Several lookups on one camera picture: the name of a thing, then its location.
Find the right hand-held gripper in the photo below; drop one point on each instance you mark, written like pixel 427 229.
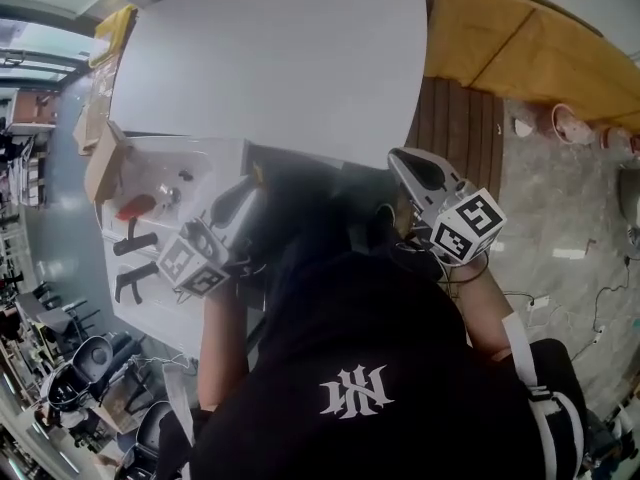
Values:
pixel 445 203

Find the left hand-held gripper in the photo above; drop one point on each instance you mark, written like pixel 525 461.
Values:
pixel 192 258

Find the person's left forearm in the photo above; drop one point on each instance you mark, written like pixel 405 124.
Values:
pixel 220 338

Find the person's right forearm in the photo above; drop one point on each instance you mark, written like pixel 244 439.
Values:
pixel 480 313

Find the small metal part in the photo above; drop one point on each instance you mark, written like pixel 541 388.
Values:
pixel 171 193

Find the red tool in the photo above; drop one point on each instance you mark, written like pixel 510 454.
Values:
pixel 136 205

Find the brown wooden slat board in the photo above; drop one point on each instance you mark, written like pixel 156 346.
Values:
pixel 460 123

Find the small black part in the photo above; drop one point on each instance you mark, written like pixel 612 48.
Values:
pixel 185 173

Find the clear plastic tray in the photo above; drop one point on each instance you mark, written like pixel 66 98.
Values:
pixel 190 163

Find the brown cardboard box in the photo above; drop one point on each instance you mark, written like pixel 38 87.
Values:
pixel 102 165

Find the grey office chair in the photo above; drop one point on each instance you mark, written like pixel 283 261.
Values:
pixel 92 358
pixel 152 435

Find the pink cup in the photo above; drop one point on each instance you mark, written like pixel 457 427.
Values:
pixel 570 124

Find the yellow cloth cover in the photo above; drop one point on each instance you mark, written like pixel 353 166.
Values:
pixel 540 43

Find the person's black t-shirt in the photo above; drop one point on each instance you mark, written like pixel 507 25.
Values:
pixel 360 378

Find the white table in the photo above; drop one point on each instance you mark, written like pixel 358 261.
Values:
pixel 270 68

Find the yellow bag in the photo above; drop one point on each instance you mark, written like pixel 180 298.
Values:
pixel 114 33

